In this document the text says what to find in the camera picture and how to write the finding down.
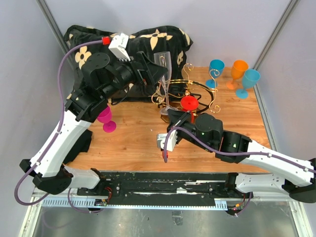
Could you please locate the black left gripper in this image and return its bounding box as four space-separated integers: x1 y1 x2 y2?
102 50 168 100

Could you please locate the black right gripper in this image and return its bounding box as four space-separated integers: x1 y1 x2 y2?
166 109 213 152

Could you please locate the clear glass wine glass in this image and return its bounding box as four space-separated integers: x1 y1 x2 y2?
154 51 176 116

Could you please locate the red plastic wine glass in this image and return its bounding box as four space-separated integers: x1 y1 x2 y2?
180 95 199 114

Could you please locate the gold wire wine glass rack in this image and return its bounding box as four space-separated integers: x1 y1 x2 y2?
151 75 221 121

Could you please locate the magenta plastic wine glass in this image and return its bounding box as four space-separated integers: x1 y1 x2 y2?
97 107 117 133

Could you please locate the orange plastic wine glass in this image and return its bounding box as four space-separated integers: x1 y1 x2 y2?
226 60 248 90

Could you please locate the light blue plastic wine glass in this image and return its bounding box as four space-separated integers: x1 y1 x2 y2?
236 69 261 99

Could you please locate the black cloth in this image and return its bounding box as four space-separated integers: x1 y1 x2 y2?
63 129 93 164

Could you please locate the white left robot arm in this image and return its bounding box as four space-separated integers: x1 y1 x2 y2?
20 51 168 196

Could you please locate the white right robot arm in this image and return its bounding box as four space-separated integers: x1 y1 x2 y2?
161 109 316 203

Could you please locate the black floral pattern pillow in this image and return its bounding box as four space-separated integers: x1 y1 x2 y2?
63 25 194 102

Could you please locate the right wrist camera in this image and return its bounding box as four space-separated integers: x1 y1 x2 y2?
156 129 178 163

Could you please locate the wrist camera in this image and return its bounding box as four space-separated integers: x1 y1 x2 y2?
102 33 131 62
156 129 178 163

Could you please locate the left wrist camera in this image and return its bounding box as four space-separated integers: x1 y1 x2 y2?
102 33 131 62

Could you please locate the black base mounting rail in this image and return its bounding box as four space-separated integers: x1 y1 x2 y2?
32 170 302 210

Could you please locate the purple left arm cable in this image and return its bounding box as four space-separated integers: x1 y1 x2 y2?
13 40 109 214

